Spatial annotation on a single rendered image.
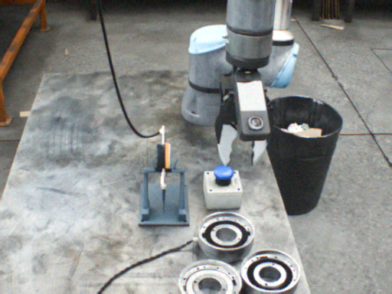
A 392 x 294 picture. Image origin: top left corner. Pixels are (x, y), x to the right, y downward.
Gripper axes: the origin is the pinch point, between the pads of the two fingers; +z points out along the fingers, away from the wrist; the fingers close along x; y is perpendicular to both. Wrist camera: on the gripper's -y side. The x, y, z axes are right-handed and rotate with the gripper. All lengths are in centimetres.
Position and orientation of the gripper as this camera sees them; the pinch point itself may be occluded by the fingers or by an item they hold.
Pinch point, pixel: (240, 161)
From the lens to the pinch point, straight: 94.4
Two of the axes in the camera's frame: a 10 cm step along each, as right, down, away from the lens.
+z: -0.3, 8.3, 5.5
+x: -10.0, 0.2, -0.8
